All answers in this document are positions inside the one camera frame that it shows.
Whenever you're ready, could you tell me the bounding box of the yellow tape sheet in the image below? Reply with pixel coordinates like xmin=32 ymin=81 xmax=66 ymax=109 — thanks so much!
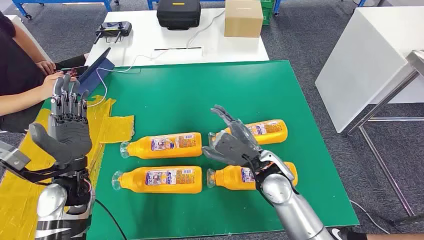
xmin=0 ymin=95 xmax=135 ymax=240

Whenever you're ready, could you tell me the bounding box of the green plastic crate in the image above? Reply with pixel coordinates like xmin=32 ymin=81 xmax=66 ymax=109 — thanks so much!
xmin=259 ymin=0 xmax=276 ymax=26

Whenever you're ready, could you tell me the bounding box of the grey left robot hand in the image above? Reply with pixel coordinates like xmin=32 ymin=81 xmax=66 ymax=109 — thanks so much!
xmin=28 ymin=73 xmax=94 ymax=170

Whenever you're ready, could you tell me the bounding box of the white charging cable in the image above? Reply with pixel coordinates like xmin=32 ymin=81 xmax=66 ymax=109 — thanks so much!
xmin=86 ymin=49 xmax=170 ymax=109

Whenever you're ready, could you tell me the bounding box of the black white shoe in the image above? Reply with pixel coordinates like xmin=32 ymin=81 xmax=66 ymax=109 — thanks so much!
xmin=331 ymin=227 xmax=368 ymax=240

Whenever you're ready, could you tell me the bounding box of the grey floor cable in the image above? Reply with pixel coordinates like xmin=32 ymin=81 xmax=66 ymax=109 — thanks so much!
xmin=349 ymin=200 xmax=398 ymax=240

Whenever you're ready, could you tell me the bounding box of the white cable tray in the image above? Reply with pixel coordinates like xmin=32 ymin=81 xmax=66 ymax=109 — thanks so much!
xmin=152 ymin=46 xmax=205 ymax=62

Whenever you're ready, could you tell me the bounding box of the black remote controller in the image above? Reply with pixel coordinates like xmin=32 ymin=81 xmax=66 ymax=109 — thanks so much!
xmin=93 ymin=21 xmax=133 ymax=45

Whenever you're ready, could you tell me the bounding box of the cardboard box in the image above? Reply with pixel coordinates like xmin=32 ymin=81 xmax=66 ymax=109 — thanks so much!
xmin=224 ymin=0 xmax=265 ymax=39

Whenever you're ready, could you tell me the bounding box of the orange detergent bottle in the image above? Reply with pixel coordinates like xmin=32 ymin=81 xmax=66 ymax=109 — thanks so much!
xmin=111 ymin=165 xmax=203 ymax=195
xmin=206 ymin=161 xmax=299 ymax=192
xmin=119 ymin=132 xmax=203 ymax=160
xmin=207 ymin=119 xmax=289 ymax=147

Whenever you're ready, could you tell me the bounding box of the black carrying case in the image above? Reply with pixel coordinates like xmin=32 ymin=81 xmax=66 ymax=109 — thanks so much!
xmin=156 ymin=0 xmax=202 ymax=31

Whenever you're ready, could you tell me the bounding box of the person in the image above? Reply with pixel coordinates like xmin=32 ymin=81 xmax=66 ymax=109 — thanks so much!
xmin=0 ymin=11 xmax=90 ymax=133

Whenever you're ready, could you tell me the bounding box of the person's right hand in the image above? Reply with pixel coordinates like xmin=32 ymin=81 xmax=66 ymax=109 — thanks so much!
xmin=41 ymin=72 xmax=79 ymax=100

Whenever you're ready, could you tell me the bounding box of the person's left hand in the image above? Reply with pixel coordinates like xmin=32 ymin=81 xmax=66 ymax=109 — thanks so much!
xmin=35 ymin=60 xmax=57 ymax=77

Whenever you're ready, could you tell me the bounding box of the metal frame stand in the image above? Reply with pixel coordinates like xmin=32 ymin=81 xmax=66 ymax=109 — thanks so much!
xmin=342 ymin=49 xmax=424 ymax=226

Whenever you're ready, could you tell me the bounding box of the white side table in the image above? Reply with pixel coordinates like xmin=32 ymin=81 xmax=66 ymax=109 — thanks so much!
xmin=314 ymin=5 xmax=424 ymax=134

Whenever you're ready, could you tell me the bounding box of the tablet in blue case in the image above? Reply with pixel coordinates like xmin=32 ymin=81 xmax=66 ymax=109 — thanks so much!
xmin=76 ymin=47 xmax=116 ymax=97

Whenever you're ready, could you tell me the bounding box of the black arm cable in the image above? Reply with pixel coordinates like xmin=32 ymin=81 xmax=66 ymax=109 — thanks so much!
xmin=93 ymin=198 xmax=128 ymax=240

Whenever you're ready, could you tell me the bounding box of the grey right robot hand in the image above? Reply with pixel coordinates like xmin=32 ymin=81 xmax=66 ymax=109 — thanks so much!
xmin=202 ymin=104 xmax=263 ymax=167

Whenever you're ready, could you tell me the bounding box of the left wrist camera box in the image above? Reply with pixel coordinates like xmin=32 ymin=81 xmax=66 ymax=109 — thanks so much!
xmin=0 ymin=140 xmax=31 ymax=173

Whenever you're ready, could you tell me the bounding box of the green table mat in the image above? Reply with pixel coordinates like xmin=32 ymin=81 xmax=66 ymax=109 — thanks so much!
xmin=41 ymin=59 xmax=360 ymax=240

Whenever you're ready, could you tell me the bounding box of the black smartphone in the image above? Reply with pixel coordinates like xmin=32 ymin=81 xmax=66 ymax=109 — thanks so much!
xmin=57 ymin=65 xmax=90 ymax=78

